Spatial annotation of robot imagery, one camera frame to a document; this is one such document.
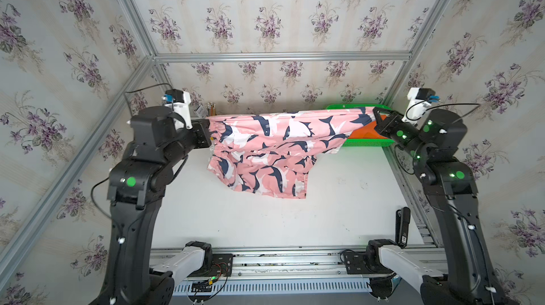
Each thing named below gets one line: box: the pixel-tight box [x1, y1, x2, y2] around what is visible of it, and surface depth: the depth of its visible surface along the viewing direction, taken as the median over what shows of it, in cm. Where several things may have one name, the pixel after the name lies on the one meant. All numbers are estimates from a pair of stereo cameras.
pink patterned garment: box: [207, 106, 377, 199], surface depth 63 cm
